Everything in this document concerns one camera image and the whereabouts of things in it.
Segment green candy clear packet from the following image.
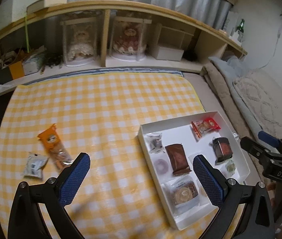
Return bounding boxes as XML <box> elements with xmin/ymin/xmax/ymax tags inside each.
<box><xmin>225</xmin><ymin>159</ymin><xmax>236</xmax><ymax>176</ymax></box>

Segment mooncake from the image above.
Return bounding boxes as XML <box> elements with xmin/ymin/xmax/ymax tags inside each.
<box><xmin>164</xmin><ymin>175</ymin><xmax>199</xmax><ymax>209</ymax></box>

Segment dark red mooncake packet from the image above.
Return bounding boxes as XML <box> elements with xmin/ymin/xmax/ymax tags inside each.
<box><xmin>212</xmin><ymin>137</ymin><xmax>233</xmax><ymax>165</ymax></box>

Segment brown foil snack packet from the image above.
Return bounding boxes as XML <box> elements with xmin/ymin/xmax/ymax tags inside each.
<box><xmin>165</xmin><ymin>144</ymin><xmax>191</xmax><ymax>176</ymax></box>

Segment silver grey snack packet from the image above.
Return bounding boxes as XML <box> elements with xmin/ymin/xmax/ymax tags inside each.
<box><xmin>22</xmin><ymin>152</ymin><xmax>48</xmax><ymax>179</ymax></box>

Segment orange snack stick packet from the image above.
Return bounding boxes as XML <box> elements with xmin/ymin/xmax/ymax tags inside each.
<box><xmin>38</xmin><ymin>123</ymin><xmax>73</xmax><ymax>171</ymax></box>

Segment purple donut clear packet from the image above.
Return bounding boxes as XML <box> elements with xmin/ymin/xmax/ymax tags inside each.
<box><xmin>151</xmin><ymin>153</ymin><xmax>173</xmax><ymax>182</ymax></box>

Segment red snack stick packet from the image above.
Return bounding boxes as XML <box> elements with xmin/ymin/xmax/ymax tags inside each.
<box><xmin>191</xmin><ymin>117</ymin><xmax>221</xmax><ymax>140</ymax></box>

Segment small dark snack clear packet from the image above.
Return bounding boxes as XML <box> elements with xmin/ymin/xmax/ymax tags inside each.
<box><xmin>146</xmin><ymin>133</ymin><xmax>163</xmax><ymax>153</ymax></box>

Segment person's right hand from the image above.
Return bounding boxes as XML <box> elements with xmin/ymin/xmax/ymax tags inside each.
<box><xmin>266</xmin><ymin>182</ymin><xmax>282</xmax><ymax>207</ymax></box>

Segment beige textured pillow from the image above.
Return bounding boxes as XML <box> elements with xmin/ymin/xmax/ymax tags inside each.
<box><xmin>232</xmin><ymin>70</ymin><xmax>282</xmax><ymax>146</ymax></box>

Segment white shallow cardboard box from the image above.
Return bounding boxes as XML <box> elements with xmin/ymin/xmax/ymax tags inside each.
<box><xmin>137</xmin><ymin>110</ymin><xmax>251</xmax><ymax>231</ymax></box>

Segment yellow white checkered blanket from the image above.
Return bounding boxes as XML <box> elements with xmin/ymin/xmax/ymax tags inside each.
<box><xmin>0</xmin><ymin>73</ymin><xmax>213</xmax><ymax>238</ymax></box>

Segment grey blue blanket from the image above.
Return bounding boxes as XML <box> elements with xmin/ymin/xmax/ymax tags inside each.
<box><xmin>208</xmin><ymin>56</ymin><xmax>264</xmax><ymax>135</ymax></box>

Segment tan fleece blanket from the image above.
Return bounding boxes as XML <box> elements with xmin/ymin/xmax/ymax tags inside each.
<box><xmin>200</xmin><ymin>61</ymin><xmax>261</xmax><ymax>145</ymax></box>

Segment orange box in shelf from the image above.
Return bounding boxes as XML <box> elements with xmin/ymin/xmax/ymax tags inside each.
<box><xmin>8</xmin><ymin>61</ymin><xmax>25</xmax><ymax>80</ymax></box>

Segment small white box in shelf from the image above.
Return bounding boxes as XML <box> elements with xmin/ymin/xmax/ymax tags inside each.
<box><xmin>151</xmin><ymin>45</ymin><xmax>184</xmax><ymax>62</ymax></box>

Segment green glass bottle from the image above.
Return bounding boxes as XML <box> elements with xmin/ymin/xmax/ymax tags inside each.
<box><xmin>236</xmin><ymin>18</ymin><xmax>245</xmax><ymax>42</ymax></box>

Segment cream dressed doll in case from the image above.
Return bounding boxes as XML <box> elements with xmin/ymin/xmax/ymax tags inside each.
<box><xmin>60</xmin><ymin>13</ymin><xmax>98</xmax><ymax>68</ymax></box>

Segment red dressed doll in case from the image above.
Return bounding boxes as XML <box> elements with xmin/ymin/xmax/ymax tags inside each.
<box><xmin>108</xmin><ymin>16</ymin><xmax>152</xmax><ymax>62</ymax></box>

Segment wooden headboard shelf unit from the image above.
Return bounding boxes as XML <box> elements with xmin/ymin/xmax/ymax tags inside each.
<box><xmin>0</xmin><ymin>0</ymin><xmax>248</xmax><ymax>105</ymax></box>

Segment book on shelf top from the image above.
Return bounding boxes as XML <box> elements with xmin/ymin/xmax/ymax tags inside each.
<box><xmin>27</xmin><ymin>0</ymin><xmax>68</xmax><ymax>15</ymax></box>

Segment white storage box on shelf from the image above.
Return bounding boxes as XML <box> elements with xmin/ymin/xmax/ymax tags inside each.
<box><xmin>0</xmin><ymin>0</ymin><xmax>39</xmax><ymax>30</ymax></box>

